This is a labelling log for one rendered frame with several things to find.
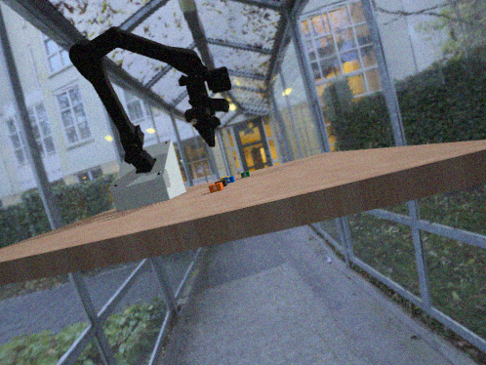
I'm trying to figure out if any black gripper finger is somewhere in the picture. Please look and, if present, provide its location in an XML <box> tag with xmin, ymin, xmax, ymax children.
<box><xmin>192</xmin><ymin>119</ymin><xmax>214</xmax><ymax>146</ymax></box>
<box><xmin>211</xmin><ymin>122</ymin><xmax>219</xmax><ymax>147</ymax></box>

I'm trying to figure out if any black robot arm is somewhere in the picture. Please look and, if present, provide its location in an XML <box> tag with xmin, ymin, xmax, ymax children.
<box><xmin>69</xmin><ymin>26</ymin><xmax>231</xmax><ymax>174</ymax></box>

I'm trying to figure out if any orange block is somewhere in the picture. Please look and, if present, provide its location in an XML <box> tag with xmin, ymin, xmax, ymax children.
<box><xmin>209</xmin><ymin>182</ymin><xmax>223</xmax><ymax>193</ymax></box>

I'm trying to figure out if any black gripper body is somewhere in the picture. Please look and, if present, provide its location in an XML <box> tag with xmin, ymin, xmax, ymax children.
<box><xmin>184</xmin><ymin>92</ymin><xmax>221</xmax><ymax>126</ymax></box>

